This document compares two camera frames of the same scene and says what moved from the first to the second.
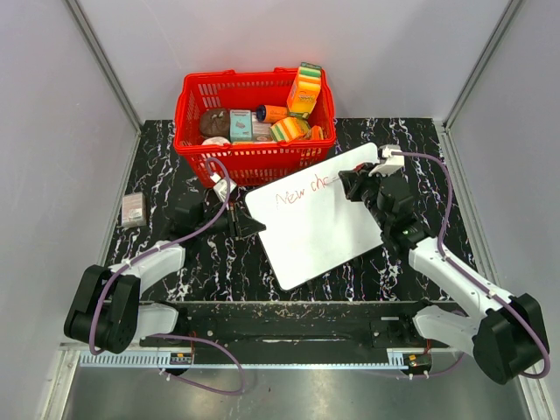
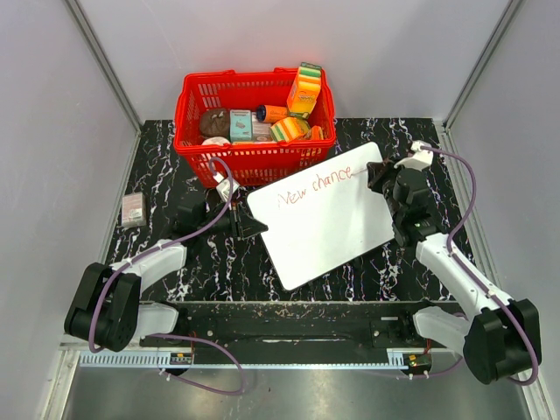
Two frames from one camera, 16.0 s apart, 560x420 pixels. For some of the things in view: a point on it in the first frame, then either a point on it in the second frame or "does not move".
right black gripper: (354, 181) -> (378, 172)
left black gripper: (241, 226) does not move
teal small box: (241, 125) does not move
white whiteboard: (310, 227) does not move
